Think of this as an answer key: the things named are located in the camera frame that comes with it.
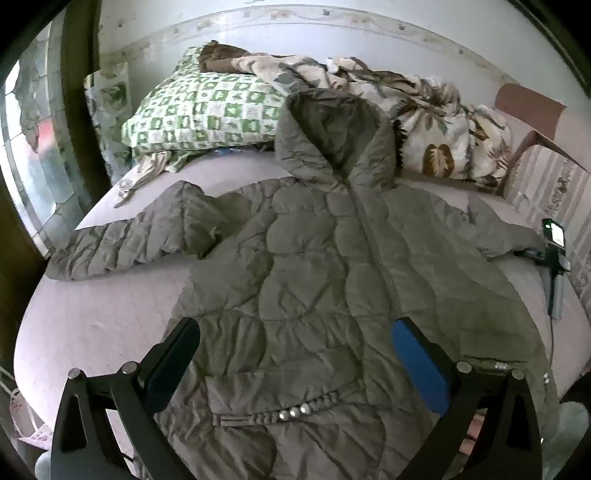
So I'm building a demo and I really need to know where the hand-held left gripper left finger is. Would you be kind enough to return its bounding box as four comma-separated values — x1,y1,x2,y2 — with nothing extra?
51,316,201,480

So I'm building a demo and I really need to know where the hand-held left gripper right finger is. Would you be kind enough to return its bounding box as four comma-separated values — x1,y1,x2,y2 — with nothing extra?
390,316,543,480

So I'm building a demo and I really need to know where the grey quilted hooded jacket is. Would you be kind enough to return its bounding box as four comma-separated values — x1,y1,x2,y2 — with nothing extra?
46,90,561,480

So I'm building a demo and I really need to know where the white plastic bag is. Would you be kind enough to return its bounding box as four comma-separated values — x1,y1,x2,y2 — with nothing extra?
0,364,56,453

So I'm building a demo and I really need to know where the person's light green clothing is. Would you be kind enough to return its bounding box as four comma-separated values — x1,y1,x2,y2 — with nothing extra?
540,401,591,480

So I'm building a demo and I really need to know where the phone on black stand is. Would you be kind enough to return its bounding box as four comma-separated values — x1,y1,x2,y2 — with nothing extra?
515,218,573,319

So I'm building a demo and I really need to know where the small striped cloth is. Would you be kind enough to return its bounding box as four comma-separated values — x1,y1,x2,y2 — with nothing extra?
113,150,195,208

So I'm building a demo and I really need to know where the stained glass window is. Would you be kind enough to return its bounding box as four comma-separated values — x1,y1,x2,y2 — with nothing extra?
0,23,88,259

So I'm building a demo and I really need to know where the striped floral sofa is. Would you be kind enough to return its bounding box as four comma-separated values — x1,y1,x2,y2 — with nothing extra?
494,83,591,301

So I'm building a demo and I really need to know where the leaf print blanket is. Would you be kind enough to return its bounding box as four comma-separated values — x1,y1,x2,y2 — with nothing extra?
233,52,513,188

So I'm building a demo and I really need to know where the green checkered pillow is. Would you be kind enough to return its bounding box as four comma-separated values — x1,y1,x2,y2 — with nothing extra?
121,46,289,155

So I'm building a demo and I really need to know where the green floral cushion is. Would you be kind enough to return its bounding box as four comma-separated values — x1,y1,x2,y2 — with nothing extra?
83,62,134,183

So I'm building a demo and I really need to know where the brown cloth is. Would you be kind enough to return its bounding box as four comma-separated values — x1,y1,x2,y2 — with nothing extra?
198,41,252,73

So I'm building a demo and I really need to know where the dark wooden window frame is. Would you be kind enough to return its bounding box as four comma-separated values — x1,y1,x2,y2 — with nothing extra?
62,0,114,185

